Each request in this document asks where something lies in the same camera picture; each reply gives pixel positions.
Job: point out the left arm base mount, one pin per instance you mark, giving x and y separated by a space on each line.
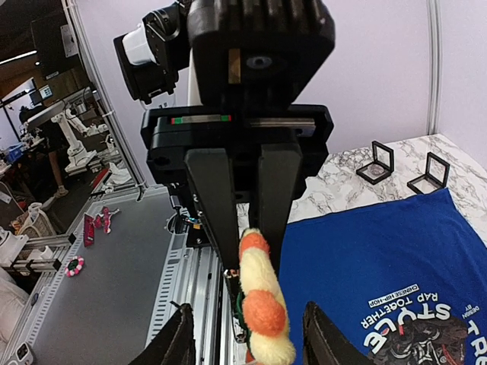
183 222

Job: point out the person in background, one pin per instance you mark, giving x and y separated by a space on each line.
54 139

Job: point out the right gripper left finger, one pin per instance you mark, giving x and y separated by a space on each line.
174 344

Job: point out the pink packaging on floor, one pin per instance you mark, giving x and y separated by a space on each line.
99 221

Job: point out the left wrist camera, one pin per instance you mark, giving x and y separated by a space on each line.
258 54

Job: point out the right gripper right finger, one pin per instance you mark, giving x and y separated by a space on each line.
324 343

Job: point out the blue printed t-shirt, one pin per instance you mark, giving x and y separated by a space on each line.
403 281

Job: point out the black brooch display box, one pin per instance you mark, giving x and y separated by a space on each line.
434 178

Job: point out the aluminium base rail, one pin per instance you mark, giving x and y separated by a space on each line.
124 295

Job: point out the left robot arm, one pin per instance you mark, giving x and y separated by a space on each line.
152 56

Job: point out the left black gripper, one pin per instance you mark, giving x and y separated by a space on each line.
269 171

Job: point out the left aluminium frame post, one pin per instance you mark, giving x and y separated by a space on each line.
435 65

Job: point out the orange yellow flower brooch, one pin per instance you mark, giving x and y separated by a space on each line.
263 305

